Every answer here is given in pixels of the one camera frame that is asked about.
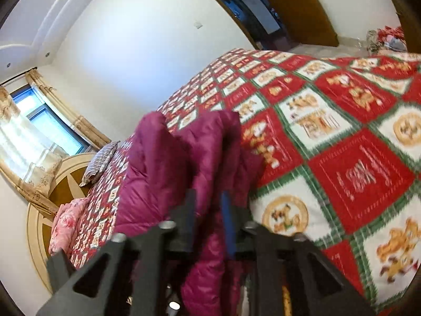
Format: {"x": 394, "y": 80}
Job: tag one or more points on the magenta down jacket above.
{"x": 171, "y": 158}

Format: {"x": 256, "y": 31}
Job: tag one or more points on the brown wooden door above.
{"x": 296, "y": 10}

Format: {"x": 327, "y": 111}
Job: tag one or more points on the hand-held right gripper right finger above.
{"x": 228, "y": 227}

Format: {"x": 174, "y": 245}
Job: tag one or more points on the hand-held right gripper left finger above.
{"x": 188, "y": 220}

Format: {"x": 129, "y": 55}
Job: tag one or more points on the curtain rod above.
{"x": 16, "y": 76}

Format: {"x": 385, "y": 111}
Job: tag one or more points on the red checkered printed bed blanket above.
{"x": 345, "y": 138}

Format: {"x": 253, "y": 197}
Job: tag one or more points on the striped pillow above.
{"x": 98, "y": 164}

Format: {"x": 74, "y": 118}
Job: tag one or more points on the pink floral quilt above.
{"x": 65, "y": 223}

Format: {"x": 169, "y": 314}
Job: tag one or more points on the sheer cream curtain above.
{"x": 26, "y": 158}

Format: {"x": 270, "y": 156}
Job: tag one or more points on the brown door frame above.
{"x": 230, "y": 17}

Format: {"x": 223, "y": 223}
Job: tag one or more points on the cream and wood headboard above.
{"x": 65, "y": 177}

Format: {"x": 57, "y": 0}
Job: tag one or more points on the golden patterned curtain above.
{"x": 65, "y": 108}

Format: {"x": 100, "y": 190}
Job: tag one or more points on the window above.
{"x": 49, "y": 118}

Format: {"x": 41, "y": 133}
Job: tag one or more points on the pile of clothes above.
{"x": 386, "y": 38}

